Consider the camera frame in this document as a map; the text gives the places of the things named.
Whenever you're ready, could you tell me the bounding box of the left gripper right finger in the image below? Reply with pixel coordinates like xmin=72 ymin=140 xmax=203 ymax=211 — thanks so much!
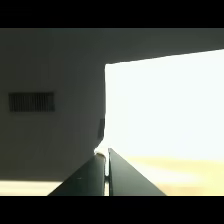
xmin=107 ymin=147 xmax=167 ymax=197

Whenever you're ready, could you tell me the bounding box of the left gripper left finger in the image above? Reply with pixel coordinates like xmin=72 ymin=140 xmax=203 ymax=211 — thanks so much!
xmin=47 ymin=153 xmax=107 ymax=197

